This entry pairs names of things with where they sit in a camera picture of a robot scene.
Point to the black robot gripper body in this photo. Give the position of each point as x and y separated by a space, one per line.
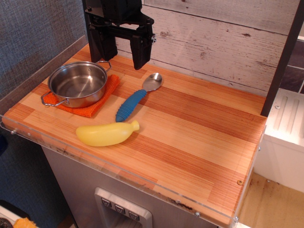
122 19

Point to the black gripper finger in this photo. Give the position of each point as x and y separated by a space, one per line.
141 51
102 46

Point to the blue handled metal spoon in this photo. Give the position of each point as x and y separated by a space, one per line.
151 83

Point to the yellow object at corner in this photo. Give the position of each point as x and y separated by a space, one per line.
24 223

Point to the orange cloth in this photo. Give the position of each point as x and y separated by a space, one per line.
93 104

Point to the stainless steel pot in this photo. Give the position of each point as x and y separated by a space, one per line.
74 82

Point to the yellow toy banana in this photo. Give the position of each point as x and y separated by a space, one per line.
106 134

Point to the silver toy fridge cabinet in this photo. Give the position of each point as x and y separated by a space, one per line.
98 200

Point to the clear acrylic table guard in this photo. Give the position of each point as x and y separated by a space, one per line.
199 166

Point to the dark vertical frame post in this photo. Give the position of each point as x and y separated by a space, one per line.
284 59

